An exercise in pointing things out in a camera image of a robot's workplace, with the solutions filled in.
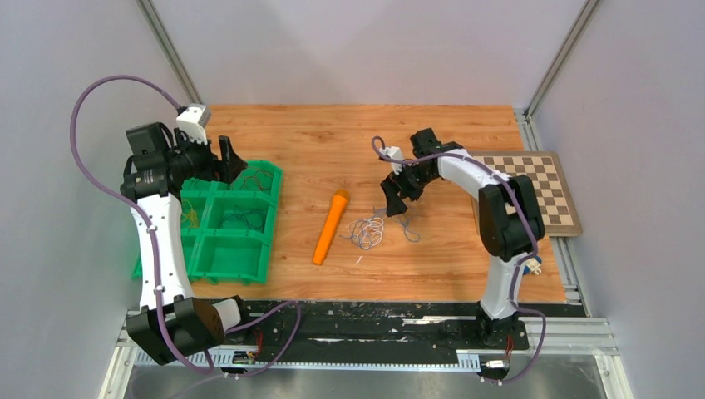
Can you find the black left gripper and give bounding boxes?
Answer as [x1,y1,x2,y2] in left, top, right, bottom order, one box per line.
[165,128,248,185]

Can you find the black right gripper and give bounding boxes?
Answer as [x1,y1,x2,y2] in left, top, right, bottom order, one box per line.
[381,160,437,217]

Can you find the red wire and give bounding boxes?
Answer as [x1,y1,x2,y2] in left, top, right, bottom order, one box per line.
[234,167,275,194]

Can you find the yellow wire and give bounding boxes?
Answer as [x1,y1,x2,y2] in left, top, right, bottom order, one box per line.
[180,199,200,229]

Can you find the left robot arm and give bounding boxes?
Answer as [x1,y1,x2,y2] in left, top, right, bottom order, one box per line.
[121,122,254,365]

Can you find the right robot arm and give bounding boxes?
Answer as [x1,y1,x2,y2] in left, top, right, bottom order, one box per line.
[372,128,545,347]

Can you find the orange toy microphone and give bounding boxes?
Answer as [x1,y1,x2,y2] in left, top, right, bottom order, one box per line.
[312,189,350,265]

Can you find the green plastic compartment bin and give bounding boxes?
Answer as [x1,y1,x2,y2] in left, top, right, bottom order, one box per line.
[131,159,284,286]

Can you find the white toy car blue wheels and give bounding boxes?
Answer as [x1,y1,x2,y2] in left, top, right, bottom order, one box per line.
[523,256,542,275]

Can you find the wooden chessboard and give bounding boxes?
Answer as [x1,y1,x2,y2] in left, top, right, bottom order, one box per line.
[471,151,583,237]

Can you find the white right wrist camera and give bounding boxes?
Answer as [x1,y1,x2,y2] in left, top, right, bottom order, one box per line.
[379,146,404,174]

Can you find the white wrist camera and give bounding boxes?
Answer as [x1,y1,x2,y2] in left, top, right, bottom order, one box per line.
[176,103,212,145]
[379,146,404,174]

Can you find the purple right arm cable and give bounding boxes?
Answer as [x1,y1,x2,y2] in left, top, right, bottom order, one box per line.
[371,135,547,386]

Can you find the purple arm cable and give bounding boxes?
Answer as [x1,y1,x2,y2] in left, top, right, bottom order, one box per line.
[371,135,547,386]
[70,74,304,399]

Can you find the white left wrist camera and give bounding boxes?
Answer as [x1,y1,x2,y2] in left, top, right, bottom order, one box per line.
[176,103,212,145]

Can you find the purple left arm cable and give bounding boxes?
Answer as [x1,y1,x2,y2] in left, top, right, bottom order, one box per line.
[70,74,304,399]

